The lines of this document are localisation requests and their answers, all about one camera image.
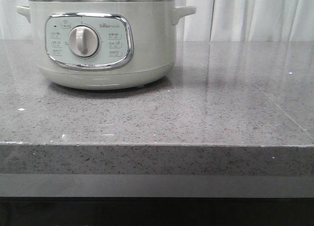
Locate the pale green electric cooking pot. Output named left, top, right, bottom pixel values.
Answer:
left=16, top=0, right=196, bottom=90

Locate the white curtain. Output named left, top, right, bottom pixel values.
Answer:
left=0, top=0, right=314, bottom=41

